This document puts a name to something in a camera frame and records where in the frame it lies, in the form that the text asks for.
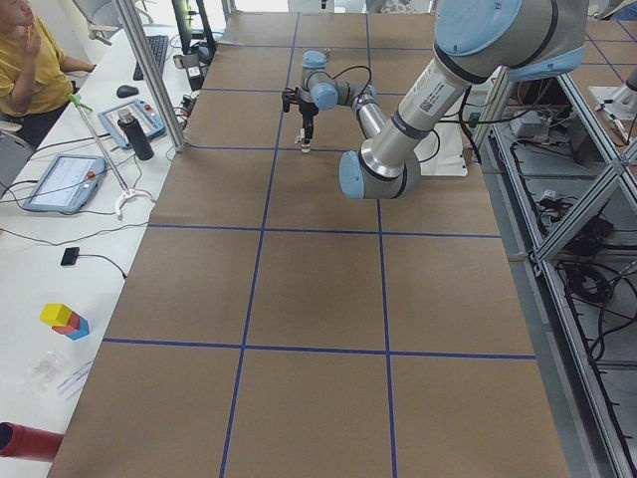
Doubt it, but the person in yellow shirt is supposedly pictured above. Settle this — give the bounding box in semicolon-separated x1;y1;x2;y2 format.
1;0;96;147

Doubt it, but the red toy block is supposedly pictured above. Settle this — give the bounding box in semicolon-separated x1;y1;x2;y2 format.
52;312;82;336

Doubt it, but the red cylinder tube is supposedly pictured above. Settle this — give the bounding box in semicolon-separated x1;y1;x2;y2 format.
1;422;64;462

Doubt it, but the black keyboard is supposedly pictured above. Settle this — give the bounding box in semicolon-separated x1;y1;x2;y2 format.
132;35;169;81

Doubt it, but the reacher grabber stick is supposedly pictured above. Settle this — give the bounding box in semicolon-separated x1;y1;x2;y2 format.
69;94;156;219

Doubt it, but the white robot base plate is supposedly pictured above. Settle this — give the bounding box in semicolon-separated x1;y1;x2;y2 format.
415;123;468;178

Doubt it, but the black computer mouse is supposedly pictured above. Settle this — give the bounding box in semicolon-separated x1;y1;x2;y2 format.
115;85;139;99

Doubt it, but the white PPR valve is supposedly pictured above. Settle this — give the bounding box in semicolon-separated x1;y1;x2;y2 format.
295;129;312;153

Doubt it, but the blue toy block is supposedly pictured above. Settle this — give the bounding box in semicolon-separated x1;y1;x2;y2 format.
64;316;90;341

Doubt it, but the aluminium frame post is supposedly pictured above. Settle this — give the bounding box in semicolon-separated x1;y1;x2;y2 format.
113;0;185;152

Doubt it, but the blue teach pendant near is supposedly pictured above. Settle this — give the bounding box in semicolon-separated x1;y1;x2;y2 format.
22;154;106;213

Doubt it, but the clear plastic bag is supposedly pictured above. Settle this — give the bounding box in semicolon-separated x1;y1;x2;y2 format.
25;351;70;394

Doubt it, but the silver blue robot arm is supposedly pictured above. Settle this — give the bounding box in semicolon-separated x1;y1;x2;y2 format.
284;1;588;199

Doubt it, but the blue teach pendant far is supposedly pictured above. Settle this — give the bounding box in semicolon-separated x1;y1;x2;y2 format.
97;98;167;152

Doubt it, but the small black box device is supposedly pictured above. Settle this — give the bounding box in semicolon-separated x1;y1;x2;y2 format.
60;247;80;267

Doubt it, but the yellow toy block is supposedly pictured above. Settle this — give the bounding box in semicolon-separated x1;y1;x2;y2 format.
40;303;72;327

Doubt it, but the black water bottle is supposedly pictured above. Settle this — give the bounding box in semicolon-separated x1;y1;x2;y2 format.
117;109;154;160

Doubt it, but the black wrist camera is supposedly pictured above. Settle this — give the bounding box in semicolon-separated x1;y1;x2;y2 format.
282;88;301;114

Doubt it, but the blue teach pendant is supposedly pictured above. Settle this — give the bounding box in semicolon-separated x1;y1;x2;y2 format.
97;98;167;152
22;154;106;213

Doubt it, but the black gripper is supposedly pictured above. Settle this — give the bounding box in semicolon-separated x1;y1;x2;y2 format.
300;105;318;141

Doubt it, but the brown paper table mat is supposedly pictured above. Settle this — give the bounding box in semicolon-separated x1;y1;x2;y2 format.
50;13;569;477

